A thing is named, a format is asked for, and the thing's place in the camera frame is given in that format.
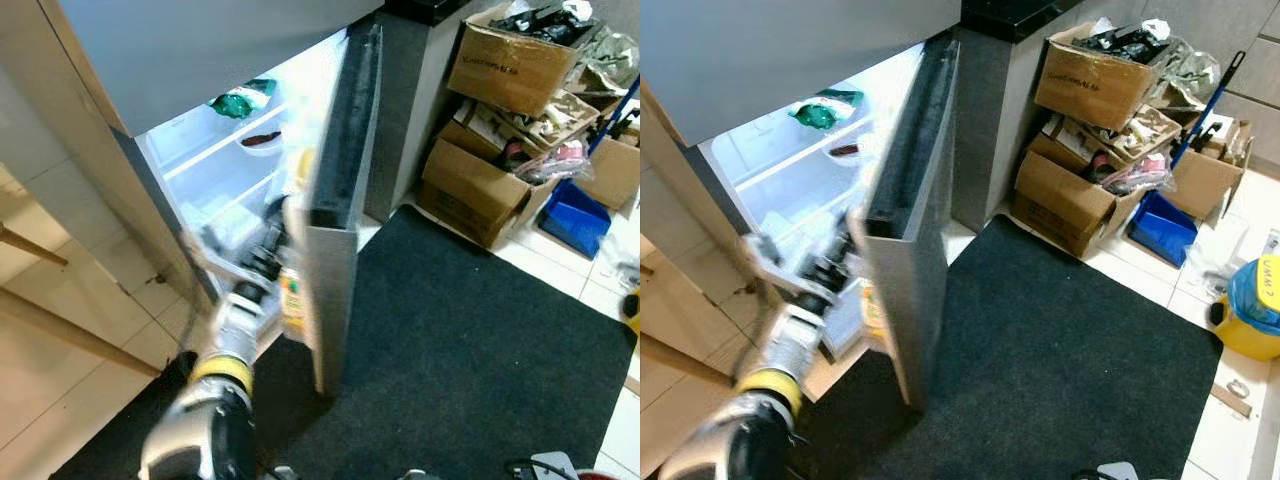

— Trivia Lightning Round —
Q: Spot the grey fridge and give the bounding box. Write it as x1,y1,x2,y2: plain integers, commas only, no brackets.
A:
640,0,963,311
55,0,386,301

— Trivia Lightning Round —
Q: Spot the grey fridge door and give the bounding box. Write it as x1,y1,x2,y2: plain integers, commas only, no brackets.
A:
283,22,384,398
850,30,961,413

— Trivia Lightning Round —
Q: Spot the flat cardboard box of clutter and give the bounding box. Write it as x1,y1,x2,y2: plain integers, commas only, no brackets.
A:
480,90,603,153
1070,100,1183,163

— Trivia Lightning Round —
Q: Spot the printed cardboard box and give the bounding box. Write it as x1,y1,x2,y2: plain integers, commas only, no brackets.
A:
1033,22,1166,131
447,5,601,119

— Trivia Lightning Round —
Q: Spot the plain cardboard box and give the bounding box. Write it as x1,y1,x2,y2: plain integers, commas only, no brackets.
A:
575,130,641,211
1165,125,1253,221

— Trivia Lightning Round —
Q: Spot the pink plastic bag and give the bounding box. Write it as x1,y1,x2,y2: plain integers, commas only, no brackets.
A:
1095,150,1171,196
515,140,591,186

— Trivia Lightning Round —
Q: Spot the yellow label bottle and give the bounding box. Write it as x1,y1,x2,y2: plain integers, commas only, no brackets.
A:
858,280,891,346
278,265,309,341

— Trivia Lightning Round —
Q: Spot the black countertop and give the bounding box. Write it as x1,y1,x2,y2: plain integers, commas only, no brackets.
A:
960,0,1081,43
383,0,491,26

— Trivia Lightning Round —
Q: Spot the blue broom handle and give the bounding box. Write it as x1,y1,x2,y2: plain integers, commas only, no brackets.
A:
1170,50,1248,169
588,75,641,156

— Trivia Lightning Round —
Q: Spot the black clutter in box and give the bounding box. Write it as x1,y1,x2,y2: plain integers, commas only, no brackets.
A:
490,0,596,46
1075,18,1171,63

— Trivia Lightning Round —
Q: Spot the green bag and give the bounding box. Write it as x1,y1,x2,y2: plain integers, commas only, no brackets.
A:
788,90,863,131
208,80,278,121

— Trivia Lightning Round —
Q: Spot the clear crumpled plastic bag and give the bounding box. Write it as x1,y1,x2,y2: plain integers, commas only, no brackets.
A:
575,30,641,101
1160,38,1223,106

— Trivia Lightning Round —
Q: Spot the dark grey floor mat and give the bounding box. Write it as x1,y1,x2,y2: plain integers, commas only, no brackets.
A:
55,205,638,480
790,215,1226,480

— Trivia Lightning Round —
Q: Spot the large open cardboard box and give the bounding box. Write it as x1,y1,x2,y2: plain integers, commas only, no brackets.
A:
418,120,561,249
1010,135,1151,259

